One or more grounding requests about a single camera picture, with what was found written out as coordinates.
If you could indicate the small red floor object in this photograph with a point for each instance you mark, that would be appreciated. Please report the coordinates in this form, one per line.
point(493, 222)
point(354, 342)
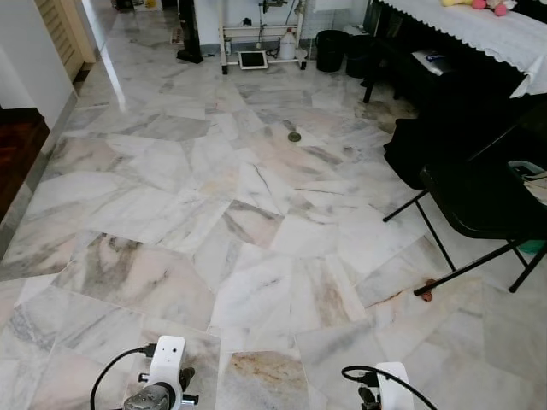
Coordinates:
point(428, 295)

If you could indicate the green plastic basin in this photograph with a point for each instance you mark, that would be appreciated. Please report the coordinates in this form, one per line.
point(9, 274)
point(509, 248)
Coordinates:
point(533, 247)

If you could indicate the black folding chair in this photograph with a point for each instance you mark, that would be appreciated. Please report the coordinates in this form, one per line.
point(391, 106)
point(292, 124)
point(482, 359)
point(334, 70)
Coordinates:
point(479, 196)

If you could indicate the black bag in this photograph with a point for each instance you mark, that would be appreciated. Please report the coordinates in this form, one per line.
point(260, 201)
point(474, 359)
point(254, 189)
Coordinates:
point(410, 149)

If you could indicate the round metal floor drain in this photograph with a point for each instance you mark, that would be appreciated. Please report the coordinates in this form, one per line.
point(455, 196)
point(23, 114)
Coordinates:
point(294, 136)

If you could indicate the dark wooden furniture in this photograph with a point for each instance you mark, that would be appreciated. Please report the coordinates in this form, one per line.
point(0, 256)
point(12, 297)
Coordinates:
point(17, 154)

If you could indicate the white framed tablet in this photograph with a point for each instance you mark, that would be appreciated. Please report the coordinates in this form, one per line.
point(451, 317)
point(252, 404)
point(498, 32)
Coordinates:
point(253, 60)

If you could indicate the small black bin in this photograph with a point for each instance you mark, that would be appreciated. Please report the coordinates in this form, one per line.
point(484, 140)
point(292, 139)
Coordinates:
point(359, 55)

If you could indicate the black floor stand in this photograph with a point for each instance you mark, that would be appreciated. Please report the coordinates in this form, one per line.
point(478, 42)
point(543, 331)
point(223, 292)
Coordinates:
point(190, 34)

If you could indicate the white plastic jug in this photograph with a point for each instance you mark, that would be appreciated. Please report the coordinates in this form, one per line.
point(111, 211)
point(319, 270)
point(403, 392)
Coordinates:
point(288, 47)

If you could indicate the tall black waste bin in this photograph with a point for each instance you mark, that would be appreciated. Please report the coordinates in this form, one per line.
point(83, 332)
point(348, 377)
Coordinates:
point(331, 49)

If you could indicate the white metal rack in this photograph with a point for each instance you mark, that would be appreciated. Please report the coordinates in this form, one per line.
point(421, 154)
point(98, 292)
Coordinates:
point(261, 32)

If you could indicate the wooden louvre door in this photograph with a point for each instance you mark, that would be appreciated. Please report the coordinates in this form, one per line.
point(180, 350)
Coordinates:
point(64, 34)

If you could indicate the white lace tablecloth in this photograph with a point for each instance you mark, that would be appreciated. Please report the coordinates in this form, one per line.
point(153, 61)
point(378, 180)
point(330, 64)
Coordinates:
point(479, 34)

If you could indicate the pink yellow plush toy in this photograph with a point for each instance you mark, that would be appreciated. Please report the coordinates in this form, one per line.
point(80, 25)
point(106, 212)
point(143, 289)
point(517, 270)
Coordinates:
point(479, 3)

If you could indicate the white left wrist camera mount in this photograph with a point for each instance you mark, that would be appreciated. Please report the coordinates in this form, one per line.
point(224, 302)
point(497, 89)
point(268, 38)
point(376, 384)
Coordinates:
point(167, 363)

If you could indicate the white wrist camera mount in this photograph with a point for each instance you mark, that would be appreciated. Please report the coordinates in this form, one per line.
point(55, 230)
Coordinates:
point(395, 384)
point(167, 363)

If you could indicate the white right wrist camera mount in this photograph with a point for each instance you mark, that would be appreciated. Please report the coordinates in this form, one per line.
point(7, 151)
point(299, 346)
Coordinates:
point(395, 384)

